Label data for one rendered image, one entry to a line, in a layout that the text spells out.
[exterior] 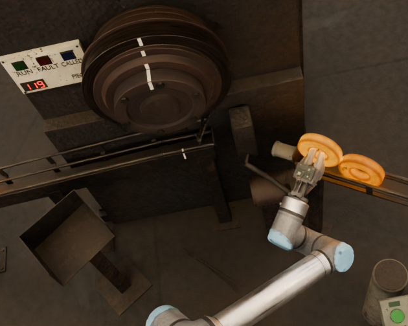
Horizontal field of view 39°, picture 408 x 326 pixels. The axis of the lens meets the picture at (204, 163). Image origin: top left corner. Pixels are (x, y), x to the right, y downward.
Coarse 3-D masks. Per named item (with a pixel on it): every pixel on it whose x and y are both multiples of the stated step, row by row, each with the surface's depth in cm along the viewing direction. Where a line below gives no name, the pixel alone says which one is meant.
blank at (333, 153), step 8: (304, 136) 200; (312, 136) 198; (320, 136) 197; (304, 144) 201; (312, 144) 199; (320, 144) 196; (328, 144) 195; (336, 144) 197; (304, 152) 206; (328, 152) 198; (336, 152) 196; (328, 160) 203; (336, 160) 200
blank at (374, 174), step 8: (344, 160) 198; (352, 160) 195; (360, 160) 194; (368, 160) 193; (344, 168) 202; (352, 168) 199; (360, 168) 196; (368, 168) 193; (376, 168) 193; (352, 176) 203; (360, 176) 203; (368, 176) 200; (376, 176) 195; (384, 176) 197; (376, 184) 200
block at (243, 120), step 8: (232, 112) 212; (240, 112) 211; (248, 112) 211; (232, 120) 210; (240, 120) 209; (248, 120) 209; (232, 128) 209; (240, 128) 208; (248, 128) 208; (240, 136) 213; (248, 136) 213; (240, 144) 217; (248, 144) 218; (240, 152) 222; (248, 152) 223; (256, 152) 224
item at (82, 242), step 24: (72, 192) 216; (48, 216) 215; (72, 216) 224; (96, 216) 220; (24, 240) 214; (48, 240) 222; (72, 240) 220; (96, 240) 217; (48, 264) 218; (72, 264) 216; (96, 264) 235; (120, 264) 276; (120, 288) 264; (144, 288) 268; (120, 312) 264
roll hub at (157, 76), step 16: (128, 80) 170; (144, 80) 167; (160, 80) 167; (176, 80) 168; (192, 80) 172; (128, 96) 171; (144, 96) 174; (160, 96) 173; (176, 96) 176; (128, 112) 179; (144, 112) 177; (160, 112) 178; (176, 112) 179; (192, 112) 182; (128, 128) 185; (144, 128) 186; (160, 128) 187; (176, 128) 189
